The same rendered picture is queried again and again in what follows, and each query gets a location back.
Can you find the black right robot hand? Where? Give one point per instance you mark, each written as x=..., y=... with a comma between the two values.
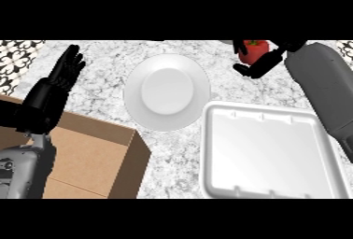
x=265, y=63

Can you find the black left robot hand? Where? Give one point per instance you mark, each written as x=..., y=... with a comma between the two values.
x=52, y=90

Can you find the red bell pepper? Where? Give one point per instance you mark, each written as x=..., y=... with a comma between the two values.
x=254, y=51

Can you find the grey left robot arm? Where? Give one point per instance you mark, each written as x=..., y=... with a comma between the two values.
x=21, y=168

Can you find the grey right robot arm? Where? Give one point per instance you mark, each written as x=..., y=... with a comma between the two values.
x=324, y=93

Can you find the white plate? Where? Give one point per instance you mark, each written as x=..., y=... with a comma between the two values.
x=167, y=92

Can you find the white tray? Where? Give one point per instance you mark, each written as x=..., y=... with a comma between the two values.
x=271, y=152

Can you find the brown cardboard box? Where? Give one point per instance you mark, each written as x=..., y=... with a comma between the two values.
x=87, y=155

